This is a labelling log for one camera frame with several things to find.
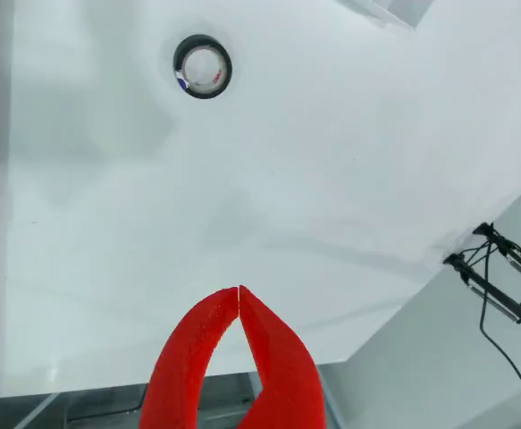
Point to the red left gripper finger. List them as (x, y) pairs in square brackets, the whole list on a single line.
[(179, 366)]

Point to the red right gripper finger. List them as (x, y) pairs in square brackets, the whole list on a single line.
[(287, 375)]

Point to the black tape roll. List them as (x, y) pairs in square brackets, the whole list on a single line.
[(203, 94)]

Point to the black boom stand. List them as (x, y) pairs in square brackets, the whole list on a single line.
[(517, 261), (488, 290)]

